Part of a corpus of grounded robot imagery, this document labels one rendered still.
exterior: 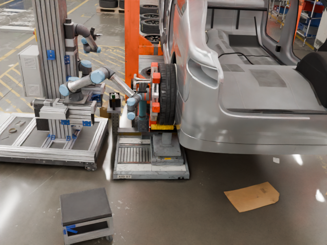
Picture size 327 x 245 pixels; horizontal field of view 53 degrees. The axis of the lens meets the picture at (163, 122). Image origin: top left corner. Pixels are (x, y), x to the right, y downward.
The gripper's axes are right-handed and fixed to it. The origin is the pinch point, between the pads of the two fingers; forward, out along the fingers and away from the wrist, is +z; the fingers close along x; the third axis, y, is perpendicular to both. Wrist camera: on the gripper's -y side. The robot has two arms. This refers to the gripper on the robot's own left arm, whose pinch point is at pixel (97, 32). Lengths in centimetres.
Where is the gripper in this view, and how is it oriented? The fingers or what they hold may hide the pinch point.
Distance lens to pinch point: 436.4
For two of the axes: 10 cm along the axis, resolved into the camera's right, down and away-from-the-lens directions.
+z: 2.8, -4.6, 8.4
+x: 9.4, 3.0, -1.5
